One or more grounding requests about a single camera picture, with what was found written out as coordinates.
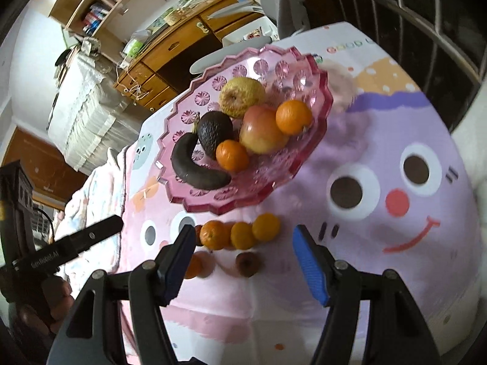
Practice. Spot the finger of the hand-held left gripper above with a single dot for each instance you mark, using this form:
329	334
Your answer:
93	234

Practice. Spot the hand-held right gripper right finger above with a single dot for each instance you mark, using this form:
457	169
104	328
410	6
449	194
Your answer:
312	270

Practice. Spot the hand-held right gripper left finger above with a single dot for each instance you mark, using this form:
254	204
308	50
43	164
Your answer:
175	270

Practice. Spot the orange tangerine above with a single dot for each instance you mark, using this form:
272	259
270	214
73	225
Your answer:
213	235
194	266
232	155
293	117

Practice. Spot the small dark red fruit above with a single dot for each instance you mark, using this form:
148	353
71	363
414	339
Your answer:
248	264
198	235

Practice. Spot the small yellow-orange tangerine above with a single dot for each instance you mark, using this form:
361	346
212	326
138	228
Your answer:
242	235
266	227

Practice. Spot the blackened banana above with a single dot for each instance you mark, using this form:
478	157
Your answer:
194	169

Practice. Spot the dark green avocado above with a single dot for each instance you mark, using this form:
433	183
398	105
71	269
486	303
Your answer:
215	133

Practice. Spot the red apple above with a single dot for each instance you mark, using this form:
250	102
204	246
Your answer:
262	131

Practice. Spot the yellow spotted pear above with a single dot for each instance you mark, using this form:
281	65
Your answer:
242	97

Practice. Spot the pink plastic fruit bowl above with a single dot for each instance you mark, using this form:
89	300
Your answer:
293	68

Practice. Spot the person's left hand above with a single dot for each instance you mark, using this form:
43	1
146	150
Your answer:
57	300

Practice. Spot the pastel patterned fleece blanket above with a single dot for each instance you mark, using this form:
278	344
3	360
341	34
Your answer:
99	197

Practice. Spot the brown wooden door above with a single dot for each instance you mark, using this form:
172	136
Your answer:
34	152

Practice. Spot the white lace cover cloth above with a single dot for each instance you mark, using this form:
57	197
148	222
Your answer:
83	114

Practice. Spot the cartoon printed tablecloth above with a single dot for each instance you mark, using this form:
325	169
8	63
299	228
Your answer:
380	152

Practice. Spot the black hat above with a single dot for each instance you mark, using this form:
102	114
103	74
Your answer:
63	57

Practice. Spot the green tissue pack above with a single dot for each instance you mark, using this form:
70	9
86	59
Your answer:
133	46

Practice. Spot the wooden desk with drawers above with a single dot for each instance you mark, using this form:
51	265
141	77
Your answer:
171	49

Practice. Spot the row of books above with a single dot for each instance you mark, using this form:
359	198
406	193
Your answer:
96	17

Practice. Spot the wooden bookshelf hutch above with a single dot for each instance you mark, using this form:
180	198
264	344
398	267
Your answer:
125	3

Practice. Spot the metal window grille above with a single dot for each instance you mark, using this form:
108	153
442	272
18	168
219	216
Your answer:
399	19

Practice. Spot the grey office chair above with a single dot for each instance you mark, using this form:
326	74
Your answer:
289	3

